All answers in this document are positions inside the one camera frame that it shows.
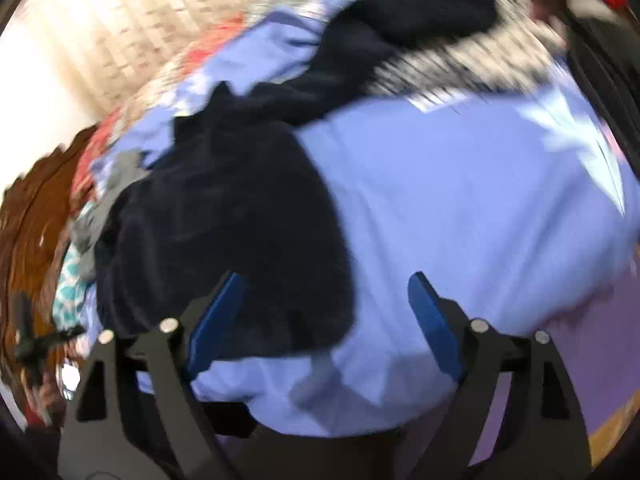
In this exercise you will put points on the red floral cloth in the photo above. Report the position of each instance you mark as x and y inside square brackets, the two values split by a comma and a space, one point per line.
[102, 142]

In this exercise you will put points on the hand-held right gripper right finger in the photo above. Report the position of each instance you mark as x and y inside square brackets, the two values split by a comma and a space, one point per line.
[434, 325]

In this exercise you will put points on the dark navy fleece garment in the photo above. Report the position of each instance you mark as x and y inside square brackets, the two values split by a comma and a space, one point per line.
[225, 210]

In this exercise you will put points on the black tripod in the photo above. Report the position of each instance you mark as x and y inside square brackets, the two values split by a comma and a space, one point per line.
[30, 346]

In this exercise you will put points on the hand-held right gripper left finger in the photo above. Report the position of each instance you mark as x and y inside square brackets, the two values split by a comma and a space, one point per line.
[219, 321]

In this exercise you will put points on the blue printed bedsheet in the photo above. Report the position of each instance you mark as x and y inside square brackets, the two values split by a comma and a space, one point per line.
[450, 185]

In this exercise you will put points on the black and white patterned cloth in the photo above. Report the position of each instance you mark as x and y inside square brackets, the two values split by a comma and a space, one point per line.
[450, 65]

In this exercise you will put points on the carved wooden headboard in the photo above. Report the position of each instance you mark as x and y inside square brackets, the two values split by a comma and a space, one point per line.
[35, 220]

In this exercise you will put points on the teal patterned cloth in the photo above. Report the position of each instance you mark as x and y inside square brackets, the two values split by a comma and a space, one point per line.
[70, 290]

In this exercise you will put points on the grey puffer jacket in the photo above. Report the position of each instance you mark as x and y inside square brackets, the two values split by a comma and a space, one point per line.
[122, 172]

